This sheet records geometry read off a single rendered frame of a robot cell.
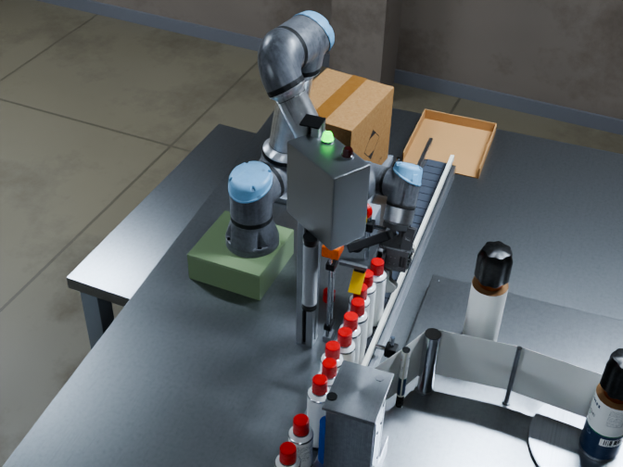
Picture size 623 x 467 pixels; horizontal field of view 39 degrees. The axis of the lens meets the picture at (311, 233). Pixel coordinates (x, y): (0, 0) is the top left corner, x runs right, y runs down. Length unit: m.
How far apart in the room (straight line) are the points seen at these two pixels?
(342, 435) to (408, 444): 0.29
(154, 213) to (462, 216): 0.95
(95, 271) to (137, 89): 2.63
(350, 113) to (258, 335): 0.75
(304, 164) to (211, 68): 3.45
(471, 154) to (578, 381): 1.20
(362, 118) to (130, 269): 0.81
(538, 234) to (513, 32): 2.24
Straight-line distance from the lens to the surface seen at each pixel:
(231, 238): 2.44
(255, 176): 2.35
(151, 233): 2.68
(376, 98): 2.76
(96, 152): 4.59
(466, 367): 2.13
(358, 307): 2.06
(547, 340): 2.36
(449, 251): 2.64
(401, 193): 2.22
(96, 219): 4.14
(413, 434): 2.09
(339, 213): 1.84
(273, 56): 2.11
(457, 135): 3.15
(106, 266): 2.59
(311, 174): 1.84
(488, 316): 2.21
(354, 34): 4.82
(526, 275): 2.61
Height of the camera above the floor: 2.50
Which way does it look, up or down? 39 degrees down
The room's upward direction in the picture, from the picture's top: 2 degrees clockwise
